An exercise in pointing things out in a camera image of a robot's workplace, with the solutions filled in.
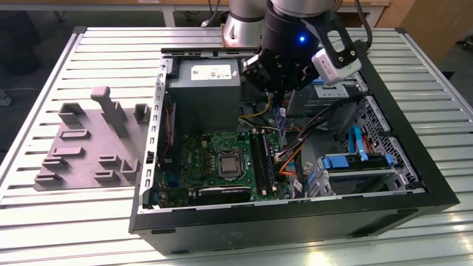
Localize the grey power supply unit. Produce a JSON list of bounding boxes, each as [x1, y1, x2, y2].
[[165, 59, 245, 132]]

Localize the metal disk bay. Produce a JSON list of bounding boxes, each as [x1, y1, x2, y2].
[[317, 155, 426, 197]]

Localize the black wire bundle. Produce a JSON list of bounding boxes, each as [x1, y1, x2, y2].
[[279, 94, 366, 161]]

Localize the CPU socket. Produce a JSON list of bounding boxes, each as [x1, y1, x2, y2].
[[216, 151, 246, 181]]

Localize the green motherboard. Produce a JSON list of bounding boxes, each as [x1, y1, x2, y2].
[[158, 130, 295, 207]]

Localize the grey parts rack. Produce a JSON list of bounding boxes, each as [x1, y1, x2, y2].
[[32, 86, 152, 192]]

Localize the black RAM slot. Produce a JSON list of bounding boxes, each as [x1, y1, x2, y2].
[[249, 129, 267, 195]]

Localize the silver CPU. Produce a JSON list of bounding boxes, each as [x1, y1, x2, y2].
[[220, 157, 241, 174]]

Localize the wooden cabinet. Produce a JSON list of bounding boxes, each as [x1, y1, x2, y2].
[[375, 0, 473, 67]]

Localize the wooden desk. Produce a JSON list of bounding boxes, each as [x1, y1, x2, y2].
[[138, 0, 393, 28]]

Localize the black hanging cable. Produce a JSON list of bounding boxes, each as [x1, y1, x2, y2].
[[200, 0, 222, 28]]

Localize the black chair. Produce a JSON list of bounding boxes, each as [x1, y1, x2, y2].
[[0, 11, 42, 76]]

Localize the RAM stick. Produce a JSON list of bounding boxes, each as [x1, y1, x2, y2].
[[258, 132, 277, 192], [269, 93, 289, 139]]

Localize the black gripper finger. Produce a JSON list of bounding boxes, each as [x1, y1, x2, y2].
[[282, 64, 319, 93], [241, 54, 277, 97]]

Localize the black camera cable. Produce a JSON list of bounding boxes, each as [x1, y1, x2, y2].
[[353, 0, 373, 55]]

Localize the hard disk in blue carrier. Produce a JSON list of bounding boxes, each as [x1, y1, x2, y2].
[[319, 154, 394, 170]]

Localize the red flat data wire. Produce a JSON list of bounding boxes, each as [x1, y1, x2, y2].
[[361, 134, 375, 155]]

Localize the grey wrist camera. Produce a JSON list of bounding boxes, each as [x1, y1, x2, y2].
[[311, 40, 363, 84]]

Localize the black camera bracket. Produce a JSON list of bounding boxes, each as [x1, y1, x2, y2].
[[301, 17, 366, 70]]

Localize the yellow wires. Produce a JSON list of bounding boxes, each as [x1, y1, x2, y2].
[[238, 94, 273, 119]]

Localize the orange and red wires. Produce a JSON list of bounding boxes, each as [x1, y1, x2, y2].
[[278, 155, 307, 177]]

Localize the black graphics card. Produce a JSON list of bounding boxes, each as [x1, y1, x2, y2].
[[188, 185, 253, 206]]

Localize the blue flat data wire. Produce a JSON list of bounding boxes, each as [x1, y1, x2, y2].
[[349, 126, 369, 161]]

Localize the metal optical drive cage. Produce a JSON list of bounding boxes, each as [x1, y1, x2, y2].
[[287, 80, 369, 117]]

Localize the black PC case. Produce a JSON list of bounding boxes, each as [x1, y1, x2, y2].
[[126, 46, 461, 255]]

